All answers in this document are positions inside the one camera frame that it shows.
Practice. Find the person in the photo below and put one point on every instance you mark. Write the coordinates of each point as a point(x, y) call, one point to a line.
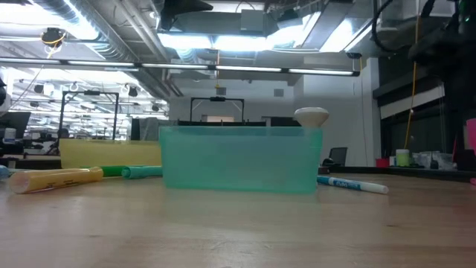
point(64, 133)

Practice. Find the yellow translucent plastic bin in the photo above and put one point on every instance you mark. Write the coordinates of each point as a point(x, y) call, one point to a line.
point(108, 152)

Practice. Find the black overhead light bar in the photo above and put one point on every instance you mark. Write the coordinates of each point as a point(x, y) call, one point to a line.
point(245, 69)

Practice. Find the teal thick marker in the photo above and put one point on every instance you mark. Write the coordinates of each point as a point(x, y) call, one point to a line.
point(143, 172)

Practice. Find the grey ceiling box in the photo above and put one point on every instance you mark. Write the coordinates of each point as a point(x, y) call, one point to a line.
point(253, 20)

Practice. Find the green translucent plastic bin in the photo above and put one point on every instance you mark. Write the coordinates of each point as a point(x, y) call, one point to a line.
point(241, 160)

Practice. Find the green thick marker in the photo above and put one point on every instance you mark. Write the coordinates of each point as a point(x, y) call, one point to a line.
point(113, 171)

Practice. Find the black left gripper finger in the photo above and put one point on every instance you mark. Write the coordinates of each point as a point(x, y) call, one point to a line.
point(191, 6)

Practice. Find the distant black rig frame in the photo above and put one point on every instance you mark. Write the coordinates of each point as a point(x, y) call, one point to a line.
point(116, 119)
point(217, 99)

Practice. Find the red translucent plastic bin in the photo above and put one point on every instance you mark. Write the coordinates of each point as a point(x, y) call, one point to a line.
point(472, 136)

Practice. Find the black office chair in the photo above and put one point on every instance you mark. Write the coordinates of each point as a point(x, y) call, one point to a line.
point(338, 155)

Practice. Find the computer monitor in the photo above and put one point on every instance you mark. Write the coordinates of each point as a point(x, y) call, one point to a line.
point(16, 123)

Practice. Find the blue thick marker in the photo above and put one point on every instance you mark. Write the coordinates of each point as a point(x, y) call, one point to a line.
point(3, 171)

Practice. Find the yellow-orange thick marker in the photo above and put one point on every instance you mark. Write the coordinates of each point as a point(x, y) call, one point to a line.
point(56, 179)

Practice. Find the blue white thin marker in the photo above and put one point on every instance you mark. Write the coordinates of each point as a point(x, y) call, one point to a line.
point(353, 184)

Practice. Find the green white thin marker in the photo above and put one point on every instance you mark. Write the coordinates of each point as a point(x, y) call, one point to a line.
point(16, 170)

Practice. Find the green white container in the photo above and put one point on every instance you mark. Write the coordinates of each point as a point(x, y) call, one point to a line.
point(402, 158)

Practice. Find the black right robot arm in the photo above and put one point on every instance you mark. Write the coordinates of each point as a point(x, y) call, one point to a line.
point(446, 48)

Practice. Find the silver long air duct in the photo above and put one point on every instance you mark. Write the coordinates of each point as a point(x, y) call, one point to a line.
point(100, 30)

